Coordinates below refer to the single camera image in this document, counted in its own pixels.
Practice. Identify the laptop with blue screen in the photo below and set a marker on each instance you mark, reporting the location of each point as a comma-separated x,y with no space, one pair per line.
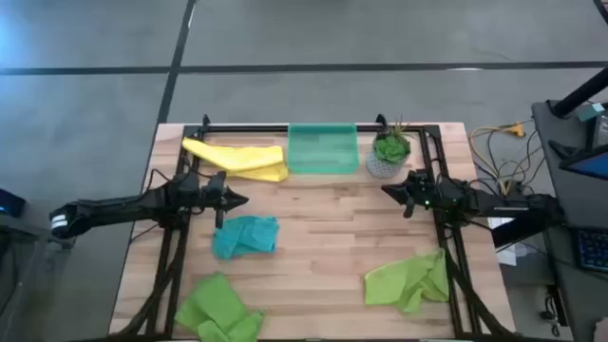
594,166

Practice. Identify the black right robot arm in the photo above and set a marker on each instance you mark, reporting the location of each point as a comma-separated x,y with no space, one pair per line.
503,202

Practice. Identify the teal microfiber towel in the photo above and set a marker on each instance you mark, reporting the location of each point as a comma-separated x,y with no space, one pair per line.
244,236

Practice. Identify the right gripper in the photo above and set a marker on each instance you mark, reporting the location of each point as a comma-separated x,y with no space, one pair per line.
420,195

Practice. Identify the yellow microfiber towel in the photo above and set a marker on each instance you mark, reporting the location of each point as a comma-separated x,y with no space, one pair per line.
242,159

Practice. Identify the small teal box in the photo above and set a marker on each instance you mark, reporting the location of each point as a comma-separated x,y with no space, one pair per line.
590,112

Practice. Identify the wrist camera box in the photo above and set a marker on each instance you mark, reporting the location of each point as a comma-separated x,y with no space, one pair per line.
442,188
188,184

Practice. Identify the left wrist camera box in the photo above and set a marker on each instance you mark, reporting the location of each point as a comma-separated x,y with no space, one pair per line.
188,184

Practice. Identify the green succulent plant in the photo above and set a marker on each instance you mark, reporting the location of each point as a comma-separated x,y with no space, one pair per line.
392,148

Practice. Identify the white triangle-patterned plant pot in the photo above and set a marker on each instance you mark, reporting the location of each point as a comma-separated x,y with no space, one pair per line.
380,169

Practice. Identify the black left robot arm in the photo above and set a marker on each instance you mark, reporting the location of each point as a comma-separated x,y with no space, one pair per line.
119,209

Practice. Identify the black keyboard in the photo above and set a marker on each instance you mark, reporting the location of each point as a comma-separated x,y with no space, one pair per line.
594,249

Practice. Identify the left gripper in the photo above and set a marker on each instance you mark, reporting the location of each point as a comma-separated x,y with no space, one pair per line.
221,199

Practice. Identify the grey side table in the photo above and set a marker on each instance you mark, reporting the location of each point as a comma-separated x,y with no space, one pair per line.
28,230

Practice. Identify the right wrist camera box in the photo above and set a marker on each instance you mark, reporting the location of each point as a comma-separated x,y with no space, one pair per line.
442,188

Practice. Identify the black device with blue light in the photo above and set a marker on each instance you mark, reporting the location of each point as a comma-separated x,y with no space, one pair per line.
12,204

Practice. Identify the black metal beam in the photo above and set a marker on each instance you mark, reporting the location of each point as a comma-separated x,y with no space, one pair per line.
522,233

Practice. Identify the black metal table frame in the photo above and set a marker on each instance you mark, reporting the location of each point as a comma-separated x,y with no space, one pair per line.
266,128

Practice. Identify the white paper sheet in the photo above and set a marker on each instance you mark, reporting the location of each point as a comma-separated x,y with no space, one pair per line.
507,256

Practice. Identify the black round pole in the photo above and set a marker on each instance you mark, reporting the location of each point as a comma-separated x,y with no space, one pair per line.
579,92

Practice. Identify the translucent green plastic bin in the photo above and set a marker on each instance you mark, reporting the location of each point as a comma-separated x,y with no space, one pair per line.
323,149

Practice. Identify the grey desk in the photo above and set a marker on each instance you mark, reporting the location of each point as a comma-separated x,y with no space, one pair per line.
586,299

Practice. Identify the lime green microfiber towel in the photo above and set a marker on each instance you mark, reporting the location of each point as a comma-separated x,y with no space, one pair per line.
404,282
214,304

